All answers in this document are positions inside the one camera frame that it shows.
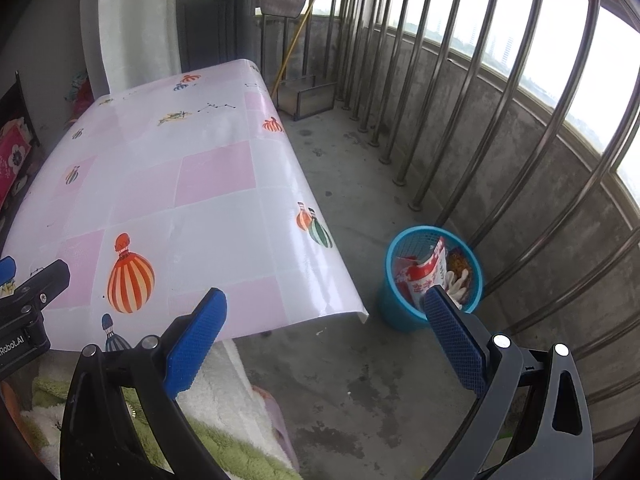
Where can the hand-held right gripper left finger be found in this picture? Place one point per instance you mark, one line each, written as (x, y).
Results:
(197, 345)

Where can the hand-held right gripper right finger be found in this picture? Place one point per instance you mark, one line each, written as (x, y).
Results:
(455, 340)

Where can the blue plastic waste basket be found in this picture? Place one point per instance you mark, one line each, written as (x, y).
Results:
(395, 305)

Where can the pink slipper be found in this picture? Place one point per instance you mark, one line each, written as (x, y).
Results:
(277, 420)

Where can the white lace curtain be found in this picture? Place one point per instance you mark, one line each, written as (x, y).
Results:
(135, 25)

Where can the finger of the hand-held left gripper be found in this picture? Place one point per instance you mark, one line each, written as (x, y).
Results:
(45, 282)
(7, 270)

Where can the metal frame box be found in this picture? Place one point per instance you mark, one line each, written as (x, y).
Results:
(305, 97)

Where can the pink flower print bag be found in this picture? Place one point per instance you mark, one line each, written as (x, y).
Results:
(12, 160)

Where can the red white snack bag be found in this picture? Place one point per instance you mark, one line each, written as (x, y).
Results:
(425, 275)

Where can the green white fleece clothing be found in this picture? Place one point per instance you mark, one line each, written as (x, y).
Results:
(225, 410)

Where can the pile of colourful bags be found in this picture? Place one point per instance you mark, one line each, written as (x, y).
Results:
(80, 95)

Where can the white crumpled tissue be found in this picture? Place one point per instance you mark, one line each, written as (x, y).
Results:
(457, 285)

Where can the metal balcony railing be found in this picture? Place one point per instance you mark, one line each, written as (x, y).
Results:
(500, 110)

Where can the dark cabinet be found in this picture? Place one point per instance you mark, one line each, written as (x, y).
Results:
(215, 30)

